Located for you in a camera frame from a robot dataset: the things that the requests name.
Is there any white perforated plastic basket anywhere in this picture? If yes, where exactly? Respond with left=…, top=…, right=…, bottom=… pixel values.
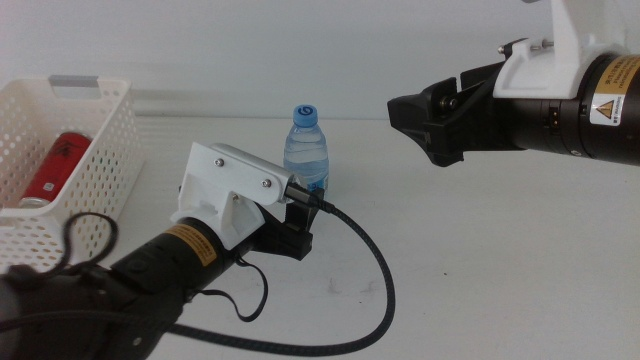
left=0, top=75, right=144, bottom=274

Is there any clear water bottle blue cap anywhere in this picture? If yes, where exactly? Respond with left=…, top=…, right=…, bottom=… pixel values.
left=283, top=103, right=330, bottom=194

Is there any red drink can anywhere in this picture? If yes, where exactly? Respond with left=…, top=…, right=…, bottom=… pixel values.
left=18, top=131, right=94, bottom=209

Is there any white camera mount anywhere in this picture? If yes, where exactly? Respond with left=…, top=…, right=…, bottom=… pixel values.
left=169, top=141, right=266, bottom=251
left=492, top=0, right=630, bottom=100

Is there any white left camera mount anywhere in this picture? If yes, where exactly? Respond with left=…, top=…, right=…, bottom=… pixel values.
left=169, top=141, right=266, bottom=251

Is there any black braided camera cable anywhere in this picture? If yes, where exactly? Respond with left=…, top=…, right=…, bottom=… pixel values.
left=167, top=183, right=397, bottom=357

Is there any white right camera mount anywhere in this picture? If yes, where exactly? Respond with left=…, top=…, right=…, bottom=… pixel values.
left=492, top=0, right=630, bottom=100

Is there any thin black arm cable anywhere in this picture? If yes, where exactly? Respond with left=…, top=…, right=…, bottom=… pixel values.
left=192, top=257, right=270, bottom=324
left=60, top=211, right=120, bottom=274

